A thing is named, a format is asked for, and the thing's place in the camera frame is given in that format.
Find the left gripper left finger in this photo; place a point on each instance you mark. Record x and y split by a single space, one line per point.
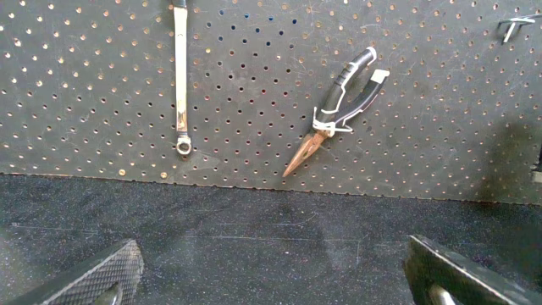
101 279

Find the black and white pliers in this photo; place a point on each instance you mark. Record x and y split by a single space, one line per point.
334 99

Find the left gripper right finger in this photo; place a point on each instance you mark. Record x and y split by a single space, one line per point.
449 275

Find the black pegboard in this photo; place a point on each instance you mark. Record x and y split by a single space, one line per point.
262 140

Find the metal hook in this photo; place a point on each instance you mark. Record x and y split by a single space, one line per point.
510 29
324 125

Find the wrench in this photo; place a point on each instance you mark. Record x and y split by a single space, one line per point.
181 76

